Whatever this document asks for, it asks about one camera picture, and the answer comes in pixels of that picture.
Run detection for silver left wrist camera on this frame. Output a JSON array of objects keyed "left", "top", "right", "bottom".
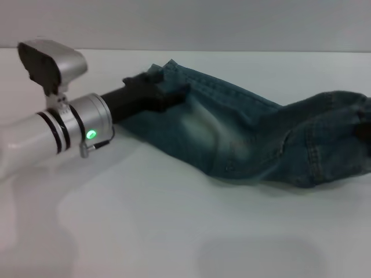
[{"left": 17, "top": 40, "right": 88, "bottom": 96}]

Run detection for blue denim shorts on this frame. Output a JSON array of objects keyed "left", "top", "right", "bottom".
[{"left": 117, "top": 58, "right": 371, "bottom": 189}]

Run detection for silver camera mount bracket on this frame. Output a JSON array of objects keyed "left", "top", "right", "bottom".
[{"left": 45, "top": 85, "right": 72, "bottom": 115}]

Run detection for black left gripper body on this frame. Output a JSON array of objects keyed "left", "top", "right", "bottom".
[{"left": 101, "top": 74, "right": 163, "bottom": 124}]

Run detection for left arm cable with connector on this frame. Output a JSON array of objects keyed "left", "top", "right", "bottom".
[{"left": 78, "top": 127, "right": 116, "bottom": 159}]

